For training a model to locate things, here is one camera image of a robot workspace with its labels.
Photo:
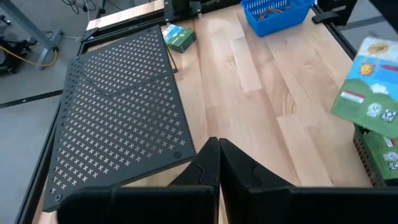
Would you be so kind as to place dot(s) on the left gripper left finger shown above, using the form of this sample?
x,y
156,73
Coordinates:
x,y
186,202

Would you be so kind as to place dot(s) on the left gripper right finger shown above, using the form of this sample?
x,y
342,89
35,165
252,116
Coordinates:
x,y
255,199

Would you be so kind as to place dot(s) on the green crayon box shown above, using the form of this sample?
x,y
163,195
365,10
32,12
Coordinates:
x,y
180,39
370,93

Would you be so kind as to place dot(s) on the orange coil wristband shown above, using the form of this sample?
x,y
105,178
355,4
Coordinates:
x,y
270,12

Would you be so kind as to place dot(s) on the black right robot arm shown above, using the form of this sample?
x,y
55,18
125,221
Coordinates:
x,y
182,4

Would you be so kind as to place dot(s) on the desk with grey metal legs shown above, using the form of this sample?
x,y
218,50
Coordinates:
x,y
23,17

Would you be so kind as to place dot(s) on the black perforated metal shelf riser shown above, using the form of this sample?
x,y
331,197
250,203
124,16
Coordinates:
x,y
118,118

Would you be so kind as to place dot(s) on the blue plastic basket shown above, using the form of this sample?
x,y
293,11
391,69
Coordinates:
x,y
280,26

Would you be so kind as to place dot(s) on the black plastic basket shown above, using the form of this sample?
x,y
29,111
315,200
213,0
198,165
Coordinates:
x,y
360,155

